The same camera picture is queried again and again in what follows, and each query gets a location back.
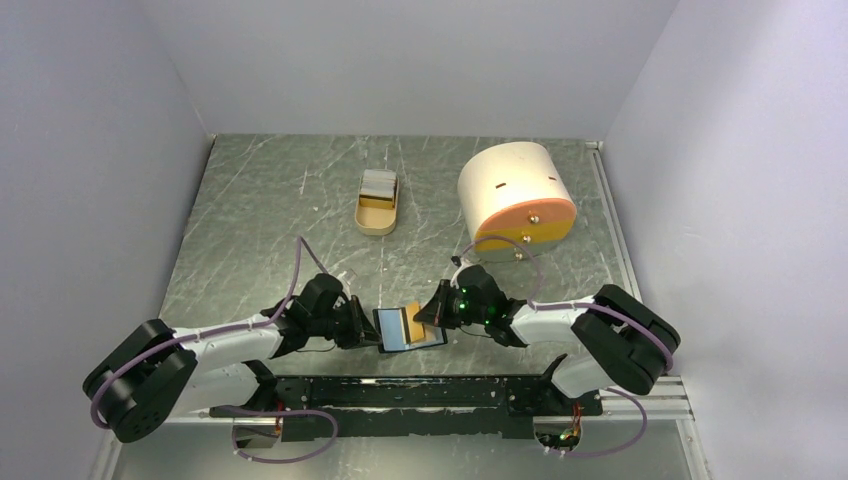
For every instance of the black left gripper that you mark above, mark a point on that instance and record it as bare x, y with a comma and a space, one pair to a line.
361, 331

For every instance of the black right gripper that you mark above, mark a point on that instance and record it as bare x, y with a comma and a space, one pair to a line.
436, 313

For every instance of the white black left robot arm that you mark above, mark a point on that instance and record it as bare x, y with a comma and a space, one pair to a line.
159, 371

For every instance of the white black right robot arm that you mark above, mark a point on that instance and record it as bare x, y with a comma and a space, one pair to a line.
620, 341

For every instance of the beige oval card tray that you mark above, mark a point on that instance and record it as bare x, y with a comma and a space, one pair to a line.
374, 221

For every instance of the stack of credit cards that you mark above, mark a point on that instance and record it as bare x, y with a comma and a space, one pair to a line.
378, 189

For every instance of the cream cylindrical drawer box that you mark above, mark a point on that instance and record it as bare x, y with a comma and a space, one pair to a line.
512, 193

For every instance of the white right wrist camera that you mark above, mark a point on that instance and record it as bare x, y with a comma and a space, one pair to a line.
461, 264

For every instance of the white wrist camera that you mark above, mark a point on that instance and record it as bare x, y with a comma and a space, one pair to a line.
347, 275
461, 264

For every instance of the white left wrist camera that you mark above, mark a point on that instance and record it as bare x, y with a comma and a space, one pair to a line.
347, 275

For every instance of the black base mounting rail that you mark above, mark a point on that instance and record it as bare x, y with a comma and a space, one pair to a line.
425, 405

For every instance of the aluminium extrusion rail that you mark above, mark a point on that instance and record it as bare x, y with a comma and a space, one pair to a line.
670, 401

